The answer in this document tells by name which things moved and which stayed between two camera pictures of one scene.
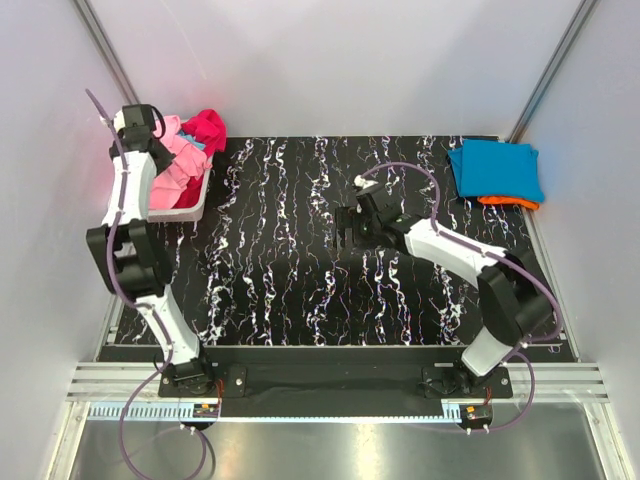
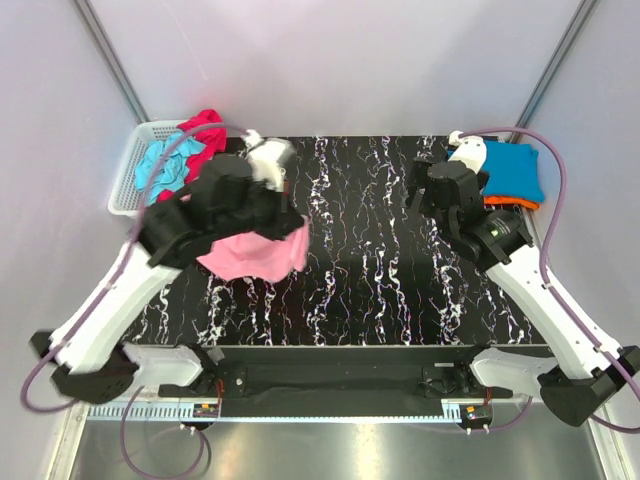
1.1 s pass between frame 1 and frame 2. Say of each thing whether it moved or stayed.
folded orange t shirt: stayed
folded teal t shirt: stayed
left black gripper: moved
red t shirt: stayed
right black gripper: moved
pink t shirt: moved
